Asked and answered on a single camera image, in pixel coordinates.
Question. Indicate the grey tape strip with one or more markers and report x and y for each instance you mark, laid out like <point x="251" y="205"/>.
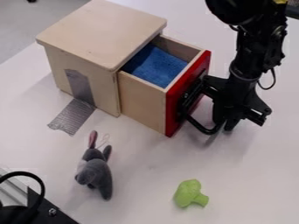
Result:
<point x="76" y="108"/>

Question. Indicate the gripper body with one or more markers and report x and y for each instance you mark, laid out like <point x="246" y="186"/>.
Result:
<point x="239" y="93"/>

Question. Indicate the green toy broccoli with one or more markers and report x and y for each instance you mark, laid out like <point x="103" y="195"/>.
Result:
<point x="188" y="192"/>

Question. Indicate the grey plush rabbit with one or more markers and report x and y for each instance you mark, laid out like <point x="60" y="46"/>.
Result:
<point x="95" y="172"/>

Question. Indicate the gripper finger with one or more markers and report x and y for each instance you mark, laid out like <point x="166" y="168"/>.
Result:
<point x="231" y="121"/>

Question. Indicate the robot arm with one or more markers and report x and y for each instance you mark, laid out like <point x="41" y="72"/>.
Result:
<point x="249" y="35"/>

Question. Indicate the wooden drawer with red front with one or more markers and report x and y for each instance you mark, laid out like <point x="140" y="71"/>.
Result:
<point x="155" y="99"/>

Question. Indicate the wooden cabinet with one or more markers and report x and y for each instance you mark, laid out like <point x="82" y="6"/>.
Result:
<point x="97" y="38"/>

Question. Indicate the blue cloth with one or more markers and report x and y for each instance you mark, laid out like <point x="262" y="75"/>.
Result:
<point x="159" y="65"/>

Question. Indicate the black metal plate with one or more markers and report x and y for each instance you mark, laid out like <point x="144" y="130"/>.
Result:
<point x="46" y="213"/>

